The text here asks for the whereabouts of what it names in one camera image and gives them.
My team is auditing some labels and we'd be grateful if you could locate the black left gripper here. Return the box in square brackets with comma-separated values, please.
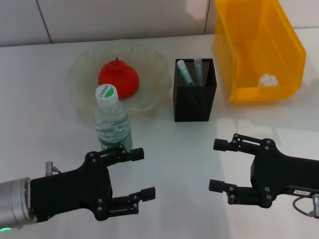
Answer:
[29, 145, 157, 222]

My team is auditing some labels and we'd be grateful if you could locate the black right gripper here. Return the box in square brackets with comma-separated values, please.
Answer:
[208, 133, 319, 209]

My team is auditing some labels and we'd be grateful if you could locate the clear water bottle green label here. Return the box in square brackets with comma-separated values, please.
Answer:
[94, 84, 134, 152]

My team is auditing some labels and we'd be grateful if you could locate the silver grey marker pen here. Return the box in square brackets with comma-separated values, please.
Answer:
[193, 58, 205, 87]

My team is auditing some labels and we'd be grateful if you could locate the green utility knife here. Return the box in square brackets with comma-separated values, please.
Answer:
[176, 60, 196, 87]

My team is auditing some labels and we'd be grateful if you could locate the orange fruit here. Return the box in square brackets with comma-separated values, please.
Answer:
[98, 57, 140, 99]

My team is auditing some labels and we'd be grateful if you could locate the white paper ball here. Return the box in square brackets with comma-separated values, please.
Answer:
[258, 74, 279, 87]

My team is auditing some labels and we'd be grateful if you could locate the black mesh pen holder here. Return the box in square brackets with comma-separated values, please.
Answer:
[172, 58, 217, 122]

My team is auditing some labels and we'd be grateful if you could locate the clear green glass fruit plate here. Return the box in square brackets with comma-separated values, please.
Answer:
[65, 41, 172, 113]

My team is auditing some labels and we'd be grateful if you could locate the metal left wrist connector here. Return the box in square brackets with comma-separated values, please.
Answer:
[44, 161, 55, 176]

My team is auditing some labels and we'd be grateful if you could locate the metal wrist connector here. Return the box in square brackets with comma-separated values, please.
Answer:
[311, 193, 319, 217]
[44, 161, 55, 176]

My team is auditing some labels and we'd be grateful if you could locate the metal right wrist connector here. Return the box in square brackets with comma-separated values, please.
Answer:
[311, 193, 319, 217]

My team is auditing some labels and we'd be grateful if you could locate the yellow plastic bin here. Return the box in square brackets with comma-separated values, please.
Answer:
[213, 0, 307, 103]

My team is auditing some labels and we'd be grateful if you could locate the grey right wrist cable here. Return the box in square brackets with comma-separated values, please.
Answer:
[293, 196, 316, 217]

